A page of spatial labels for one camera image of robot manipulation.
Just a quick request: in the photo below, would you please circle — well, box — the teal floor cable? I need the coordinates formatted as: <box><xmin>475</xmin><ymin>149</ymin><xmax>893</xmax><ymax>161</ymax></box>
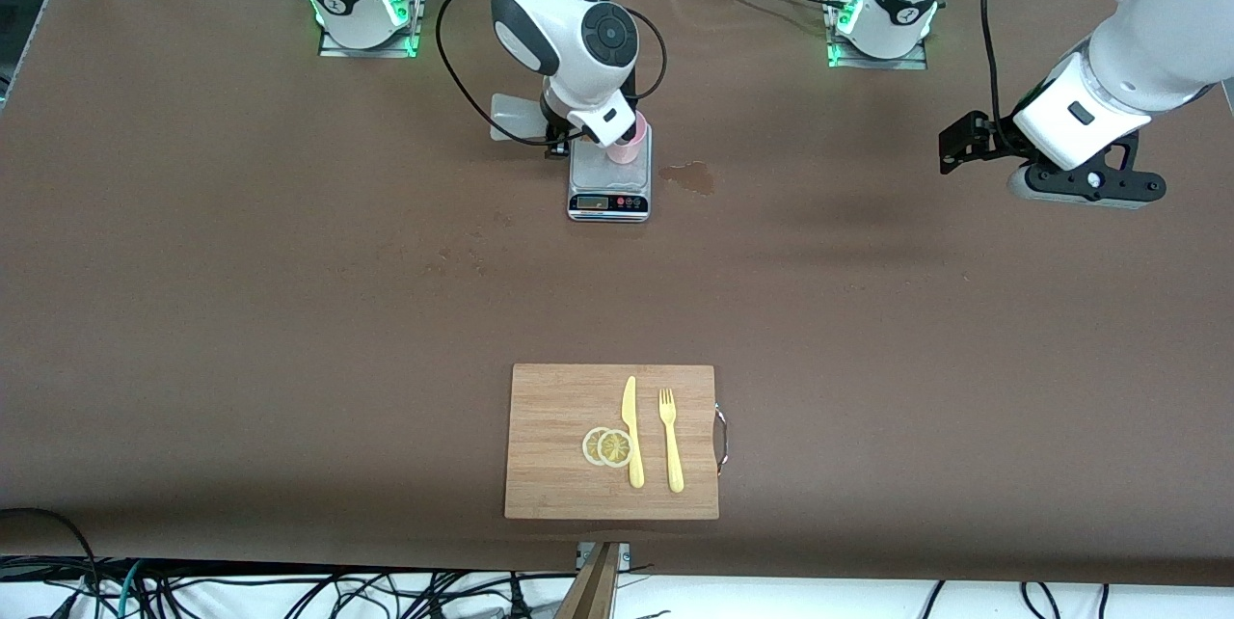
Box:
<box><xmin>114</xmin><ymin>559</ymin><xmax>146</xmax><ymax>619</ymax></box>

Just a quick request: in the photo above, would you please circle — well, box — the bamboo cutting board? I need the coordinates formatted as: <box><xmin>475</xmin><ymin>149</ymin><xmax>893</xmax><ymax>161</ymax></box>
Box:
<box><xmin>504</xmin><ymin>363</ymin><xmax>720</xmax><ymax>521</ymax></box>

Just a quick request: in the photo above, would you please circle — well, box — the yellow plastic knife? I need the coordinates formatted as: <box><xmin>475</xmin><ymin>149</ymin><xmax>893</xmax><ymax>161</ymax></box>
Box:
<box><xmin>622</xmin><ymin>375</ymin><xmax>645</xmax><ymax>490</ymax></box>

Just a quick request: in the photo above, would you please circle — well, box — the black looped floor cable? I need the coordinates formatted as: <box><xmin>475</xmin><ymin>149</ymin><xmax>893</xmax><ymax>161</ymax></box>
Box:
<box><xmin>0</xmin><ymin>507</ymin><xmax>102</xmax><ymax>619</ymax></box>

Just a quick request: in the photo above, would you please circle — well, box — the yellow plastic fork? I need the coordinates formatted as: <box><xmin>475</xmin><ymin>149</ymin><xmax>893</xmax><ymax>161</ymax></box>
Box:
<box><xmin>658</xmin><ymin>388</ymin><xmax>685</xmax><ymax>494</ymax></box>

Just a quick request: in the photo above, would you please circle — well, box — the translucent sauce bottle orange cap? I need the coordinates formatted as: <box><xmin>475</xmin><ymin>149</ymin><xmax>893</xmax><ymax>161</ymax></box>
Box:
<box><xmin>489</xmin><ymin>94</ymin><xmax>552</xmax><ymax>144</ymax></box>

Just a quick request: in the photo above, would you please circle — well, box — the small metal bracket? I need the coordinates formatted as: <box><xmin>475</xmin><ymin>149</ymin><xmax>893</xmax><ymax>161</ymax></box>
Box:
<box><xmin>576</xmin><ymin>542</ymin><xmax>632</xmax><ymax>570</ymax></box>

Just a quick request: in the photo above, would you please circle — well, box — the silver digital kitchen scale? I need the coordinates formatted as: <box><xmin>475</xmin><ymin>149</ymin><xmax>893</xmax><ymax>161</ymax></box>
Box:
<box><xmin>567</xmin><ymin>118</ymin><xmax>654</xmax><ymax>223</ymax></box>

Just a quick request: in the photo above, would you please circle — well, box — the brown table cover sheet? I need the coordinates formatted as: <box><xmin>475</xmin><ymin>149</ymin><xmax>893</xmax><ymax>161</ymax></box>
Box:
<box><xmin>0</xmin><ymin>0</ymin><xmax>1234</xmax><ymax>586</ymax></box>

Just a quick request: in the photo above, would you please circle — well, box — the wooden beam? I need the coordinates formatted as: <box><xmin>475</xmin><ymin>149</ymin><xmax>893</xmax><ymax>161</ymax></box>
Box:
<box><xmin>553</xmin><ymin>542</ymin><xmax>624</xmax><ymax>619</ymax></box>

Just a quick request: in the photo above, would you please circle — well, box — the brown liquid spill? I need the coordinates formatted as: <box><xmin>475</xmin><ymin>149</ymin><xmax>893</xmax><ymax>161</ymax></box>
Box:
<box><xmin>659</xmin><ymin>162</ymin><xmax>716</xmax><ymax>197</ymax></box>

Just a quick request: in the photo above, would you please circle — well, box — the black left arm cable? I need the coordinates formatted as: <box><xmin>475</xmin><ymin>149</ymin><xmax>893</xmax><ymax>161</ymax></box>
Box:
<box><xmin>979</xmin><ymin>0</ymin><xmax>1023</xmax><ymax>152</ymax></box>

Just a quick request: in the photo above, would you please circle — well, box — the pink plastic cup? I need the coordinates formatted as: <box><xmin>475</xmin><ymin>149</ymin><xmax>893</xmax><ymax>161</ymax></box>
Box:
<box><xmin>605</xmin><ymin>111</ymin><xmax>649</xmax><ymax>165</ymax></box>

